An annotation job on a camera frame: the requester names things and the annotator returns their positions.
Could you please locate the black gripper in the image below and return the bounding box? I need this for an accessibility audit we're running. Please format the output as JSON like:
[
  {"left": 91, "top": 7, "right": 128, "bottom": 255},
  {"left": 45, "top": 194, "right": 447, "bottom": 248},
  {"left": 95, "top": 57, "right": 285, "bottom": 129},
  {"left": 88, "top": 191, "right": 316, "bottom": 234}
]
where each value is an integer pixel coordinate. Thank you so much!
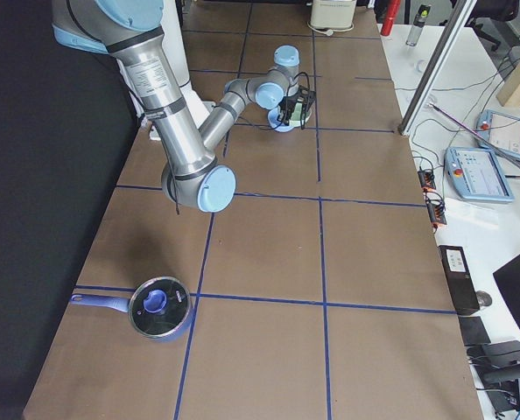
[{"left": 277, "top": 96, "right": 298, "bottom": 126}]

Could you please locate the green bowl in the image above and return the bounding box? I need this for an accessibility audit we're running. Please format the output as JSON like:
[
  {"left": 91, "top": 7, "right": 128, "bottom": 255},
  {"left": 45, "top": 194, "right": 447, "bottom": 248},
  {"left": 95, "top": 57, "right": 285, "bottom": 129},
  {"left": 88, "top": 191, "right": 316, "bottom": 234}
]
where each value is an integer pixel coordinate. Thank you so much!
[{"left": 289, "top": 102, "right": 311, "bottom": 127}]

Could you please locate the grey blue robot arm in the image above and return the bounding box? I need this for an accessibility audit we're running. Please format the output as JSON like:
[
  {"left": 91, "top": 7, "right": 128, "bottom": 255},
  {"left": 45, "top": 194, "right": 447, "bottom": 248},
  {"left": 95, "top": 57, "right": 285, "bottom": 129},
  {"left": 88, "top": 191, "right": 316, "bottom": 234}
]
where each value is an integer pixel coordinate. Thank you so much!
[{"left": 52, "top": 1, "right": 299, "bottom": 213}]

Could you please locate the blue bowl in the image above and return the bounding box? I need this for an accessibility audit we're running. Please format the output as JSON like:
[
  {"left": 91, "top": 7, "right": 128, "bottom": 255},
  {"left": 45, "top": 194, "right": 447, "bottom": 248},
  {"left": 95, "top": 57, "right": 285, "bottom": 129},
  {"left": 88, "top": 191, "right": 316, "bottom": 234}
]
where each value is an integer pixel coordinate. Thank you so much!
[{"left": 266, "top": 107, "right": 313, "bottom": 133}]

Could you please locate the chrome toaster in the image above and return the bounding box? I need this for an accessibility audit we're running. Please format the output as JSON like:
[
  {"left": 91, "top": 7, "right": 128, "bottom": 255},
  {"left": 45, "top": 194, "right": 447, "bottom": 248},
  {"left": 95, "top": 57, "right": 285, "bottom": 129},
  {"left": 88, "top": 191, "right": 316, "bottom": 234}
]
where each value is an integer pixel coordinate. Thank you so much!
[{"left": 309, "top": 0, "right": 356, "bottom": 31}]

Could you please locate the red bottle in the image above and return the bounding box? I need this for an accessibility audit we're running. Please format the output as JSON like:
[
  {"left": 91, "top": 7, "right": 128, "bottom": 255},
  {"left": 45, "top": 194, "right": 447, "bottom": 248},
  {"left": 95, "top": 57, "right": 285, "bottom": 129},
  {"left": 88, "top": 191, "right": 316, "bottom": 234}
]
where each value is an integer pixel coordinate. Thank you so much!
[{"left": 381, "top": 0, "right": 402, "bottom": 37}]

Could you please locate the orange black connector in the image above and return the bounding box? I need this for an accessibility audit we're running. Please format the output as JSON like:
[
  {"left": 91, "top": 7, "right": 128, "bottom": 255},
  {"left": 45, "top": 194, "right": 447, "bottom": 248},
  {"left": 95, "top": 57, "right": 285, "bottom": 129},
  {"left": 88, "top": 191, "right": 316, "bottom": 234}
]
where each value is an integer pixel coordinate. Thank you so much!
[
  {"left": 418, "top": 169, "right": 436, "bottom": 193},
  {"left": 425, "top": 194, "right": 447, "bottom": 229}
]

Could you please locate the near teach pendant tablet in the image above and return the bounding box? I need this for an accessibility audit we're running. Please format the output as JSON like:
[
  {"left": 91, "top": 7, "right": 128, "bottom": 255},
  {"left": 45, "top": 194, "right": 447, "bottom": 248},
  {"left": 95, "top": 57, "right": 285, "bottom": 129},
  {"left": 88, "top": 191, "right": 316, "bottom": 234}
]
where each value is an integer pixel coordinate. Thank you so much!
[{"left": 445, "top": 147, "right": 515, "bottom": 203}]

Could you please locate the teach pendant tablet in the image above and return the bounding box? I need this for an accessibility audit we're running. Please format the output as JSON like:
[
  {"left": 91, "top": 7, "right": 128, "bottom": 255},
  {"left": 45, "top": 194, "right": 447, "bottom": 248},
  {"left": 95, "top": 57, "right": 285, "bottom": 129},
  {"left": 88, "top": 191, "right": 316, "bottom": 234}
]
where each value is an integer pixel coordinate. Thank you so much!
[
  {"left": 445, "top": 147, "right": 515, "bottom": 203},
  {"left": 476, "top": 109, "right": 520, "bottom": 161}
]

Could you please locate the far teach pendant tablet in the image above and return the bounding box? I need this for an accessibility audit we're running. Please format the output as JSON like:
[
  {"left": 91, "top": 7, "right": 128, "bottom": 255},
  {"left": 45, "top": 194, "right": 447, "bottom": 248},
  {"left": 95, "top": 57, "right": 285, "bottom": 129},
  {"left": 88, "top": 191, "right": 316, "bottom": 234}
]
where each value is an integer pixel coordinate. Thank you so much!
[{"left": 476, "top": 109, "right": 520, "bottom": 161}]

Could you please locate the blue saucepan with lid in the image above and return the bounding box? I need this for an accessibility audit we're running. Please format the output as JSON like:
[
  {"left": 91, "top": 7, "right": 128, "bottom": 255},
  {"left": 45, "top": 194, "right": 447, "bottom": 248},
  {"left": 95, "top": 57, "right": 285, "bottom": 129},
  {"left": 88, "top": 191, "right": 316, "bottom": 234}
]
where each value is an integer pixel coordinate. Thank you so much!
[{"left": 69, "top": 276, "right": 194, "bottom": 342}]

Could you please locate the black power box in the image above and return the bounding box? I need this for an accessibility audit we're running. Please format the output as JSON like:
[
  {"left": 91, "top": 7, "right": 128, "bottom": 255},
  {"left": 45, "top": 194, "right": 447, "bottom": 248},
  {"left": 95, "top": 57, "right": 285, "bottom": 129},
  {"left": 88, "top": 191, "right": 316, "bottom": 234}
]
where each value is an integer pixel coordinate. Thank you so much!
[{"left": 439, "top": 245, "right": 480, "bottom": 316}]

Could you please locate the aluminium frame post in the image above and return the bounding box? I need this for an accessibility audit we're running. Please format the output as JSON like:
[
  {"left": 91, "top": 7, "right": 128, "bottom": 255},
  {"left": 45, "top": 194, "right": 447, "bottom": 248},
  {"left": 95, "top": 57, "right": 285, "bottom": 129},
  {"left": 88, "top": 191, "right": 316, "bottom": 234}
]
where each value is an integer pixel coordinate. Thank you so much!
[{"left": 398, "top": 0, "right": 477, "bottom": 136}]

